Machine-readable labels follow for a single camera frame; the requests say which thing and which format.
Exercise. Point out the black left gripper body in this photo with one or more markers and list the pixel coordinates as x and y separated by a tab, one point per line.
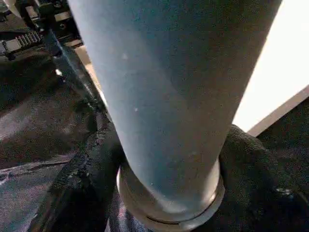
53	21

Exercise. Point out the white plastic table leg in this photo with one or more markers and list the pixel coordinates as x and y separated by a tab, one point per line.
169	96

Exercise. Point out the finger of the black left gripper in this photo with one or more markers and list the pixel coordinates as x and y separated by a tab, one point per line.
72	72

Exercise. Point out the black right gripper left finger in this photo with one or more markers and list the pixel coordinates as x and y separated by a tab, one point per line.
79	188

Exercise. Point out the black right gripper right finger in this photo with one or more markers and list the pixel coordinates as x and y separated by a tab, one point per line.
265	193

